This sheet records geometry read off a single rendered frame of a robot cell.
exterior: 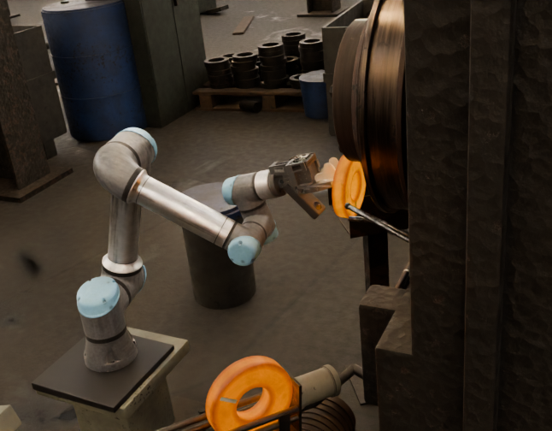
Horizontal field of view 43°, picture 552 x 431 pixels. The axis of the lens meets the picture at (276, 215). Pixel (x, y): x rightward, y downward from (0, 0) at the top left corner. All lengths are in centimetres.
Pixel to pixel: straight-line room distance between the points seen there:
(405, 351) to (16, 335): 213
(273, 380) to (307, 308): 152
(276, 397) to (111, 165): 78
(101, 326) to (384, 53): 116
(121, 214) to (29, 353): 102
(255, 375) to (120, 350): 88
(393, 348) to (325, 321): 160
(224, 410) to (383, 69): 62
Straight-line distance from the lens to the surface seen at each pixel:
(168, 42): 509
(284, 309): 276
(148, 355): 210
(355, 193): 174
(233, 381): 120
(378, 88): 119
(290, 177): 173
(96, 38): 481
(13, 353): 288
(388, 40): 120
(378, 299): 132
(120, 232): 200
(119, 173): 177
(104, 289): 200
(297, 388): 127
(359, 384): 237
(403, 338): 110
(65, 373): 211
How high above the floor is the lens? 152
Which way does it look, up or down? 26 degrees down
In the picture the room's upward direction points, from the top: 6 degrees counter-clockwise
